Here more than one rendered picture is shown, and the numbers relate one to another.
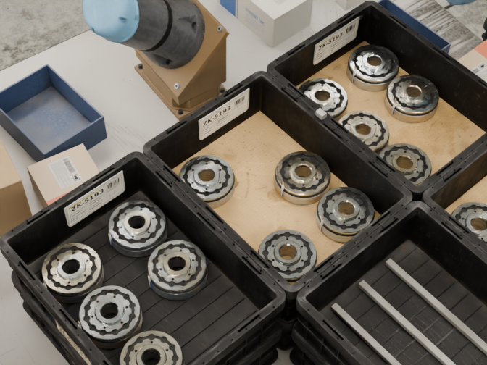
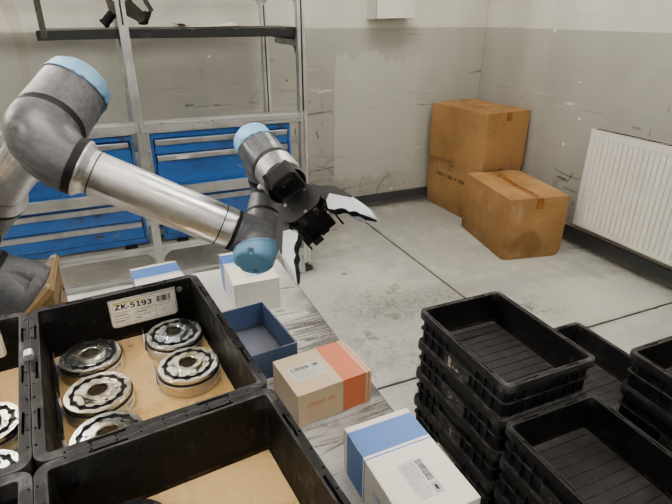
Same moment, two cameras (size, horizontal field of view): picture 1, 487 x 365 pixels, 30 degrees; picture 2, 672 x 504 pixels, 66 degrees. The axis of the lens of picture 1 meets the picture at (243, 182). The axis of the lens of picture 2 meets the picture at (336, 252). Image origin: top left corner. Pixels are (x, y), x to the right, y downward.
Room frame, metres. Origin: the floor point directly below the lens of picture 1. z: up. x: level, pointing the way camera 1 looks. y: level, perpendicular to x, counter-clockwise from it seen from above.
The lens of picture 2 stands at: (0.57, -0.75, 1.41)
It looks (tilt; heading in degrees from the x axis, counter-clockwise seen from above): 25 degrees down; 14
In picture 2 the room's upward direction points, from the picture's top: straight up
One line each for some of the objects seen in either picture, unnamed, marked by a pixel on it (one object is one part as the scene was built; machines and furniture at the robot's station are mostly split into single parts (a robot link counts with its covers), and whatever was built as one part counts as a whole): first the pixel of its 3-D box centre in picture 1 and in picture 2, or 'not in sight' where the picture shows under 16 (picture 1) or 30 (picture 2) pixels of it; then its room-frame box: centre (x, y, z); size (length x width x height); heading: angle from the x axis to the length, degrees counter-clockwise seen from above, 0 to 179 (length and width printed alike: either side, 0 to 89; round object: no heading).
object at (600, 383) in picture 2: not in sight; (584, 388); (2.11, -1.24, 0.26); 0.40 x 0.30 x 0.23; 37
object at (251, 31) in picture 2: not in sight; (175, 33); (3.09, 0.70, 1.32); 1.20 x 0.45 x 0.06; 127
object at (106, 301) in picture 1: (109, 311); not in sight; (0.70, 0.21, 0.86); 0.05 x 0.05 x 0.01
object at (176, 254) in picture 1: (177, 263); not in sight; (0.80, 0.11, 0.86); 0.05 x 0.05 x 0.01
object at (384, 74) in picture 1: (373, 63); (174, 333); (1.29, -0.26, 0.86); 0.10 x 0.10 x 0.01
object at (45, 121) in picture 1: (48, 118); not in sight; (1.22, 0.41, 0.74); 0.20 x 0.15 x 0.07; 44
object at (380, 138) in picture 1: (362, 131); (98, 392); (1.11, -0.23, 0.86); 0.10 x 0.10 x 0.01
